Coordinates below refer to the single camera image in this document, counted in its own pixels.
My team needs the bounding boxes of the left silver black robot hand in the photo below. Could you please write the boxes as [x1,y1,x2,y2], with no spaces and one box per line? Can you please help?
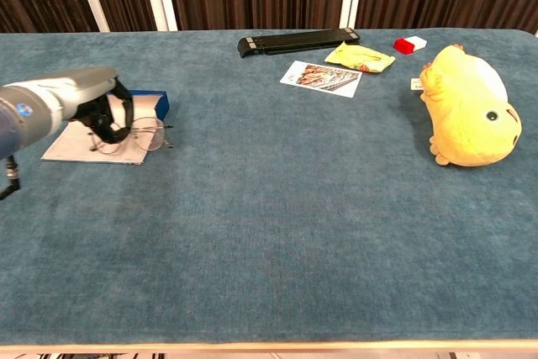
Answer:
[54,66,135,145]

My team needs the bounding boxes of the blue glasses case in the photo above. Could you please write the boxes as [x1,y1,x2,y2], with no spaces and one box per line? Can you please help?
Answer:
[40,89,171,166]

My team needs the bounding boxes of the eyeglasses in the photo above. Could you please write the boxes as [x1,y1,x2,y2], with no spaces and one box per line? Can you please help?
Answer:
[87,117,174,156]

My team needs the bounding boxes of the red and white small box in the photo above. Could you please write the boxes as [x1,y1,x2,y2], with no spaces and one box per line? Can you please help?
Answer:
[393,35,428,55]

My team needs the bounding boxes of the black folding stand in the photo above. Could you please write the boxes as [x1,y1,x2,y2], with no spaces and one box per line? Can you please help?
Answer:
[237,27,361,59]

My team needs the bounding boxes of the white photo card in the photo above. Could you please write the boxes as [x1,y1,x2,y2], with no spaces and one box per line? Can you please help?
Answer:
[279,60,363,98]

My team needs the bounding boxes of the blue table cloth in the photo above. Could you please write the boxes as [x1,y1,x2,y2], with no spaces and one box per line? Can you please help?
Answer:
[0,29,538,346]

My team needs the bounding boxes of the yellow snack packet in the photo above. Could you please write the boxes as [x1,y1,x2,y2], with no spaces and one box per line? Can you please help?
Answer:
[324,40,397,75]

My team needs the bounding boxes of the yellow chick plush toy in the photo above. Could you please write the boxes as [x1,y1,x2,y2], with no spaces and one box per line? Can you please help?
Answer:
[419,42,523,168]

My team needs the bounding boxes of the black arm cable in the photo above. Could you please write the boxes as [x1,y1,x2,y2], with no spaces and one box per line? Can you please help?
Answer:
[0,155,21,203]

